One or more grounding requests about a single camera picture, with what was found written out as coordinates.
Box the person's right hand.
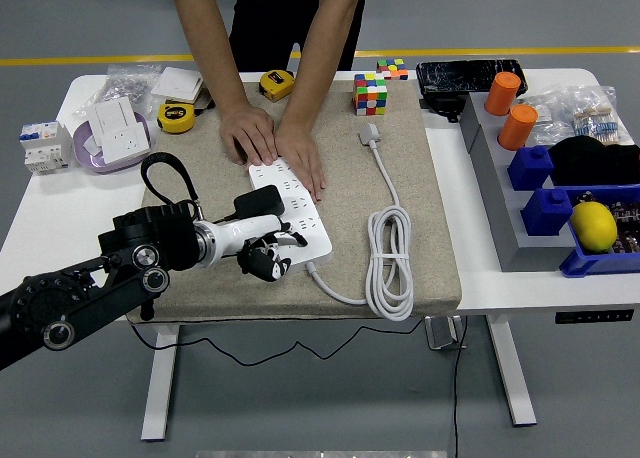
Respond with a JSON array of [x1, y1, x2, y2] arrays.
[[218, 101, 277, 167]]

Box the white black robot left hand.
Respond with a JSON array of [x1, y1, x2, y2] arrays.
[[205, 212, 309, 283]]

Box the person's left hand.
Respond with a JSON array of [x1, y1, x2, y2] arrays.
[[273, 125, 327, 203]]

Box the black plug adapter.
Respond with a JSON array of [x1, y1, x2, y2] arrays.
[[233, 184, 286, 222]]

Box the white power strip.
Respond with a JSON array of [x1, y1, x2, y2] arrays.
[[248, 157, 334, 274]]

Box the dark circuit board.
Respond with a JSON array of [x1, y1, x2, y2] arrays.
[[574, 190, 640, 257]]

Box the grey-brown mat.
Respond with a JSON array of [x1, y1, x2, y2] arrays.
[[127, 80, 462, 324]]

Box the boxy yellow tape measure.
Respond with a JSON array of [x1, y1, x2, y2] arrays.
[[257, 69, 295, 102]]

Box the round yellow tape measure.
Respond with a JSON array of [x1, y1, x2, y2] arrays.
[[156, 95, 217, 135]]

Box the large colourful puzzle cube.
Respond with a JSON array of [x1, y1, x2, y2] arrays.
[[352, 72, 389, 117]]

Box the person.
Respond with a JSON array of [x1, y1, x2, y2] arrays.
[[227, 0, 375, 73]]

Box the white socket panel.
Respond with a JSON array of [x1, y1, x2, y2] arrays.
[[99, 124, 152, 164]]

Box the small colourful puzzle cube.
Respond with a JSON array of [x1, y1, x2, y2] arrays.
[[375, 57, 410, 82]]

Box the clear bag of screws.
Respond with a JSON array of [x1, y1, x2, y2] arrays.
[[71, 63, 162, 120]]

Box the white table leg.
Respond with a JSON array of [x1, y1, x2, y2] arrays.
[[482, 313, 539, 427], [139, 322, 181, 442]]

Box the purple bowl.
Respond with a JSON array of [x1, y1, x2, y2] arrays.
[[72, 111, 152, 175]]

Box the black plastic tray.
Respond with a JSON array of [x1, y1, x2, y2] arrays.
[[414, 58, 530, 99]]

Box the white circuit breaker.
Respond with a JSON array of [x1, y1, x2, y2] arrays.
[[18, 120, 74, 177]]

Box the grey stepped stand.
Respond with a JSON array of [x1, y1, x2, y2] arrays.
[[458, 91, 576, 273]]

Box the orange cylinder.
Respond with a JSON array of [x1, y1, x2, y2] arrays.
[[497, 103, 539, 152], [483, 71, 522, 117]]

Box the grey box under table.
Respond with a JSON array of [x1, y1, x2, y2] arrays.
[[423, 315, 469, 352]]

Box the blue block with knob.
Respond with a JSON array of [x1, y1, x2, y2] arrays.
[[507, 144, 555, 192], [519, 186, 574, 237]]

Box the clear bag of small parts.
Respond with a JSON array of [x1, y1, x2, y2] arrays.
[[522, 92, 576, 147]]

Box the black cloth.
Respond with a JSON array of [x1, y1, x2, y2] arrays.
[[547, 135, 640, 188]]

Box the clear bag of resistors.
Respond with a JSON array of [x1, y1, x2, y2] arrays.
[[564, 85, 621, 147]]

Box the yellow lemon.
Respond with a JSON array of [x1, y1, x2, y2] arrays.
[[569, 201, 619, 253]]

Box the blue plastic bin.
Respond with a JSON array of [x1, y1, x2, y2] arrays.
[[558, 183, 640, 279]]

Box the black desk control panel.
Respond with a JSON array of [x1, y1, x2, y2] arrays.
[[553, 307, 635, 325]]

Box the white power strip cord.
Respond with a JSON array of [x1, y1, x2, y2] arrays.
[[307, 121, 416, 322]]

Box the large white switch panel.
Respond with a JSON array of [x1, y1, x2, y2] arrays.
[[149, 66, 205, 104]]

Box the thin black adapter cord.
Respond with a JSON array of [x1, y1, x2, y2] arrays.
[[128, 210, 426, 368]]

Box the white two-rocker switch panel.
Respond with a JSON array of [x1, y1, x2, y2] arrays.
[[91, 96, 139, 147]]

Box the black hanging cable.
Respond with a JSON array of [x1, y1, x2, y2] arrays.
[[451, 316, 470, 458]]

